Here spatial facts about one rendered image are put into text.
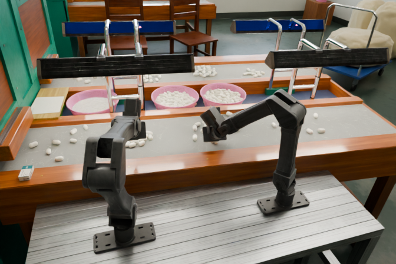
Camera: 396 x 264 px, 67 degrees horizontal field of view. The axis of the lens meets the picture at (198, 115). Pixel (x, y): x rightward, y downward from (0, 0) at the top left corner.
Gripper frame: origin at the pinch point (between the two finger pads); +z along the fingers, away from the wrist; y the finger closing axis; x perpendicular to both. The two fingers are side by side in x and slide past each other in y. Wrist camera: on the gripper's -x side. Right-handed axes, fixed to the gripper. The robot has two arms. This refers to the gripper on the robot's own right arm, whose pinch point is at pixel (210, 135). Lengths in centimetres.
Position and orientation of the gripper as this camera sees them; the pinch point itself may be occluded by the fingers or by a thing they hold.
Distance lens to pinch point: 138.7
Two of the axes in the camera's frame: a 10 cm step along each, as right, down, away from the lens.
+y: -9.8, 0.6, -2.0
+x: 0.9, 9.9, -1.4
